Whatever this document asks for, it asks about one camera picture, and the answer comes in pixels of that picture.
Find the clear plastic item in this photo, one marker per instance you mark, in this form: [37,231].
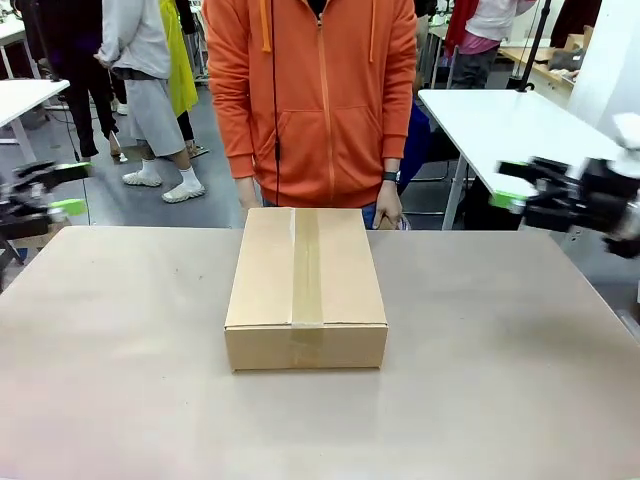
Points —
[404,222]

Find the person in yellow apron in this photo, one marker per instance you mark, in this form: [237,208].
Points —
[181,70]

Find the black wrist watch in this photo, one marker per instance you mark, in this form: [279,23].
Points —
[391,176]

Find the person's left forearm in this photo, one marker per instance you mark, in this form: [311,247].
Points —
[399,130]

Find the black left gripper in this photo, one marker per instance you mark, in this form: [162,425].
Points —
[20,210]

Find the wooden workbench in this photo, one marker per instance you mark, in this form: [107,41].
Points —
[550,60]

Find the person's right forearm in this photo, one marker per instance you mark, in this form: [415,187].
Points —
[235,140]

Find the brown packing tape strip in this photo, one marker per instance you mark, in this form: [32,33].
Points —
[307,280]

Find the white sneaker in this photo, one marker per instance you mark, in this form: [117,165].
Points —
[142,178]
[184,192]

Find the person's left hand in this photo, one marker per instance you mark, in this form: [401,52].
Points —
[389,210]

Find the blue chair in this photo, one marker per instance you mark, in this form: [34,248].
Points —
[417,145]

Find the person in pink top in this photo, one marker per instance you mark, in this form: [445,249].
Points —
[485,35]

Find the person's right hand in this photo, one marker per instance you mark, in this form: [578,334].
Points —
[250,192]

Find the person in orange hoodie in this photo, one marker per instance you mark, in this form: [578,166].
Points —
[320,100]

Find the large white table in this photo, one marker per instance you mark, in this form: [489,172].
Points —
[510,130]

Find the small white table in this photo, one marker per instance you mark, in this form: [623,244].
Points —
[25,97]

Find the person in grey clothes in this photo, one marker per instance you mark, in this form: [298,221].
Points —
[145,75]

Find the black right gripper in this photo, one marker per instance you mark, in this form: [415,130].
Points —
[595,200]

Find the person in black clothes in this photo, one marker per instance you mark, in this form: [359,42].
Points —
[80,60]

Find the brown cardboard shipping box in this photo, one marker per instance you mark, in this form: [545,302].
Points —
[265,280]

